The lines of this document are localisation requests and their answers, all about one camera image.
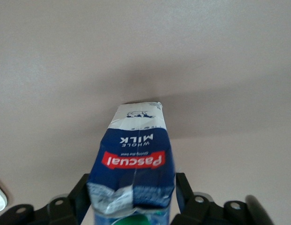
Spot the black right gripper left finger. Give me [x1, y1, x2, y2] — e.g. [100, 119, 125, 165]
[45, 173, 92, 225]

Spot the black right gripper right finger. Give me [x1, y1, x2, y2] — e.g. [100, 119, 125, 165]
[175, 172, 224, 225]

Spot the blue milk carton green cap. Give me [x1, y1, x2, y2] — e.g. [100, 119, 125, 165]
[86, 101, 177, 225]

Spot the black right arm wrist cable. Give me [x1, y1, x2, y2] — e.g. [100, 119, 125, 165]
[244, 194, 275, 225]

